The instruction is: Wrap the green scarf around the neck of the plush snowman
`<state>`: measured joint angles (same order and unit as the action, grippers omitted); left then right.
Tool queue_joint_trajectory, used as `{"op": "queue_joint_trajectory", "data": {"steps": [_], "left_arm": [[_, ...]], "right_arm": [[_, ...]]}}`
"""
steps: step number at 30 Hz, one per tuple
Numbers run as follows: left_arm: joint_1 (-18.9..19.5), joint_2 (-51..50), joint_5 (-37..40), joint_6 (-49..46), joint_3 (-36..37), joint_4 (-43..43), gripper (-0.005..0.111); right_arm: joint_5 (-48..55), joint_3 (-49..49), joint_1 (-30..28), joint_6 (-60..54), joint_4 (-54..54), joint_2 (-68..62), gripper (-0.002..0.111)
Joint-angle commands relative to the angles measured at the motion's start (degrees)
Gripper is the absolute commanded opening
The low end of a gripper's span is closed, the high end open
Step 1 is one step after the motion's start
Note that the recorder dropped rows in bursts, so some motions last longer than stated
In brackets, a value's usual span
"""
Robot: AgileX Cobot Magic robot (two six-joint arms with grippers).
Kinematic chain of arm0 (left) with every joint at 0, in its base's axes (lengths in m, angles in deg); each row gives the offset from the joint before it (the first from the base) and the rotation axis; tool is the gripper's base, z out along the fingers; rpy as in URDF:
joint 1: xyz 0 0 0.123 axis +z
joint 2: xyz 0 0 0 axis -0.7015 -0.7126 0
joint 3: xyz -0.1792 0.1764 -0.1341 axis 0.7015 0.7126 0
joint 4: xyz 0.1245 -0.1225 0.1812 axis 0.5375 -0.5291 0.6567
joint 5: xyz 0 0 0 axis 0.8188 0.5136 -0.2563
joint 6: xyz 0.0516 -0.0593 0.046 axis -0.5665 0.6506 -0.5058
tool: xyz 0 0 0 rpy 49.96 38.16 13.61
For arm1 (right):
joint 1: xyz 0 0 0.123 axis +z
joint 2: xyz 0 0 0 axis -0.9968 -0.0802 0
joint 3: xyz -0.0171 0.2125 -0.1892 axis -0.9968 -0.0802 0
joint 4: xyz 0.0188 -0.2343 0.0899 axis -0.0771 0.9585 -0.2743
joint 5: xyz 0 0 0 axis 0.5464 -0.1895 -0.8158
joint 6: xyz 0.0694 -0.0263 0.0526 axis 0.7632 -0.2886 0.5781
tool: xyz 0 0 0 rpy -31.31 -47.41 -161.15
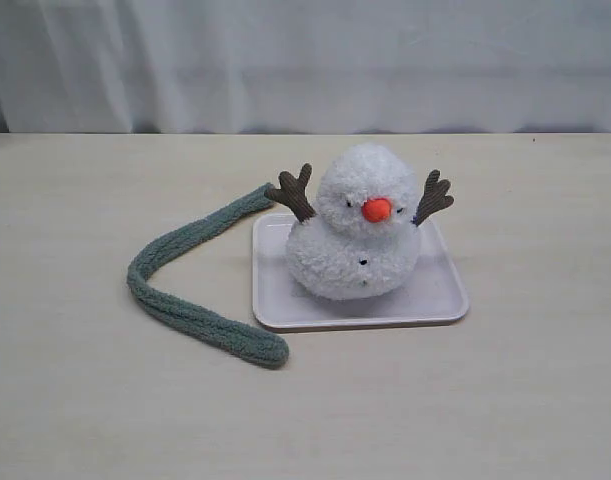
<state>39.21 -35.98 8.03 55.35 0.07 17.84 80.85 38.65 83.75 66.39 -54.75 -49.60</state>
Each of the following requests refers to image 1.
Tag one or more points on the white plush snowman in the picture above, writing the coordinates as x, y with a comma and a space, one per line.
360, 236

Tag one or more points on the white rectangular tray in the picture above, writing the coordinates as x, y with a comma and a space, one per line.
434, 295

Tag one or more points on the green knitted scarf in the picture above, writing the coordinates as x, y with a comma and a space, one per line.
250, 344

